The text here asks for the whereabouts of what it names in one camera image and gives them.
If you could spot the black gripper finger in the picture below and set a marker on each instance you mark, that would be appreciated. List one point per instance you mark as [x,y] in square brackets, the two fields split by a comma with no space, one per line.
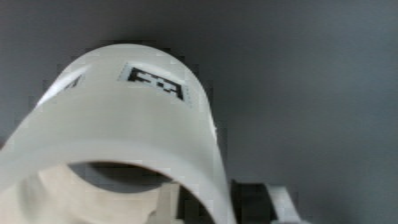
[264,204]

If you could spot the white lamp shade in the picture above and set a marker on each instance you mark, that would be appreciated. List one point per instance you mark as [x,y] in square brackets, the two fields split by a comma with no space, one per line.
[111,160]

